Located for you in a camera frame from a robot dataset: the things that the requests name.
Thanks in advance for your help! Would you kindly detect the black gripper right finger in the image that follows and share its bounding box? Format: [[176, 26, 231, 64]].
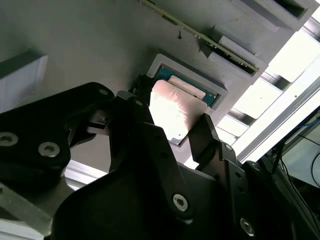
[[187, 112, 320, 240]]

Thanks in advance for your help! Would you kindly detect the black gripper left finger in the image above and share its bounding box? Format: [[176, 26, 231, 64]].
[[0, 74, 196, 223]]

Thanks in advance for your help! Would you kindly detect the silver CPU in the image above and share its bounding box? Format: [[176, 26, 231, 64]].
[[148, 65, 218, 148]]

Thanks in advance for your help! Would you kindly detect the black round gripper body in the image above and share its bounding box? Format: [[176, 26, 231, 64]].
[[51, 159, 241, 240]]

